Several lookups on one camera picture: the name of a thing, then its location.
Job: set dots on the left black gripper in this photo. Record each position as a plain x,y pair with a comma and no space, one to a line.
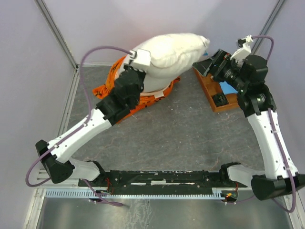
142,73

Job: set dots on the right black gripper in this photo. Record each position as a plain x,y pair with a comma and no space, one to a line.
220,59

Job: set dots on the white pillow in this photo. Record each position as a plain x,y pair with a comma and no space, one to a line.
171,55

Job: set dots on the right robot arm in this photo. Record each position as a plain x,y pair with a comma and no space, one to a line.
280,177

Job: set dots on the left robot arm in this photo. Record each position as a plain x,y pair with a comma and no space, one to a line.
58,161

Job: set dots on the brown wooden divided tray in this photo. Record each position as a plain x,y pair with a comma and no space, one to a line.
212,88

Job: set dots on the blue patterned cloth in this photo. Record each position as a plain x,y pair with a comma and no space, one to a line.
227,89

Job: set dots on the small black round object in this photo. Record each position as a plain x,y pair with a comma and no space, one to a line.
220,99

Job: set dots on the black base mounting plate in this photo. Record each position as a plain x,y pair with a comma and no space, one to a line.
164,182

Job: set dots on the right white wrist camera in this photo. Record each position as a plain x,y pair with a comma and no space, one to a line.
244,49

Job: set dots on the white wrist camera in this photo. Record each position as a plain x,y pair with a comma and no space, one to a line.
140,59
244,49

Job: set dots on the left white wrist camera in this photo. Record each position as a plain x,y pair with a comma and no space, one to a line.
140,59

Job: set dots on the light blue cable duct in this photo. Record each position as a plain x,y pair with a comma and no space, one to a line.
86,193

